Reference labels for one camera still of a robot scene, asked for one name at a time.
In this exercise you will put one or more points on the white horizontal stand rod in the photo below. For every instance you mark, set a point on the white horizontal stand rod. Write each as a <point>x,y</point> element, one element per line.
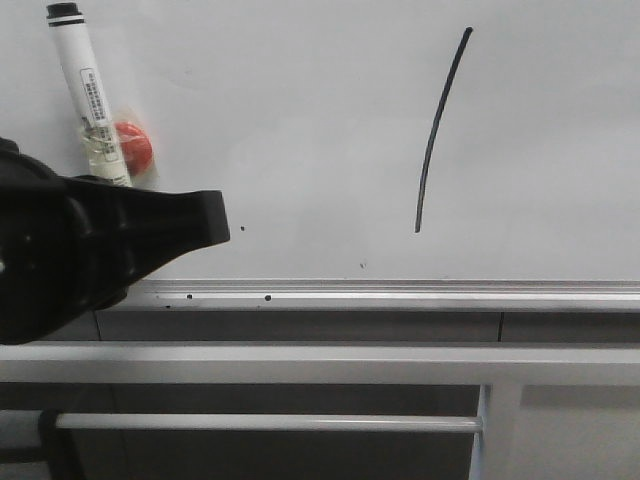
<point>271,422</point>

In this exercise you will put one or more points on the white whiteboard marker pen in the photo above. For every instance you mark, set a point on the white whiteboard marker pen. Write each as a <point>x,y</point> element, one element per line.
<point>78,62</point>

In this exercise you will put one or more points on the red round magnet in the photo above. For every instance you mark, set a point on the red round magnet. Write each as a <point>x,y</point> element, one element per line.
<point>135,146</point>

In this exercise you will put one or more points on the aluminium whiteboard tray rail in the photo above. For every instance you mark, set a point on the aluminium whiteboard tray rail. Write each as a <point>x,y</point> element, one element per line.
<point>334,295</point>

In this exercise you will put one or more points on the white vertical stand post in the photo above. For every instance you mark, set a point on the white vertical stand post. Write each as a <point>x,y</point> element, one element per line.
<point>498,407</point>

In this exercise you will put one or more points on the white stand crossbar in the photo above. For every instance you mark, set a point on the white stand crossbar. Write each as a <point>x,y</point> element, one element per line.
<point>131,363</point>

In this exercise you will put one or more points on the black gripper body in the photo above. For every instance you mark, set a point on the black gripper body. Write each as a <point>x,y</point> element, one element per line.
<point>38,264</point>

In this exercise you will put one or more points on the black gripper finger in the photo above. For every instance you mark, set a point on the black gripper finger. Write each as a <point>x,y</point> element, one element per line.
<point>122,234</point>

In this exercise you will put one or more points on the white whiteboard panel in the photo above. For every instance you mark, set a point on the white whiteboard panel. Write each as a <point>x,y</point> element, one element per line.
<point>390,139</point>

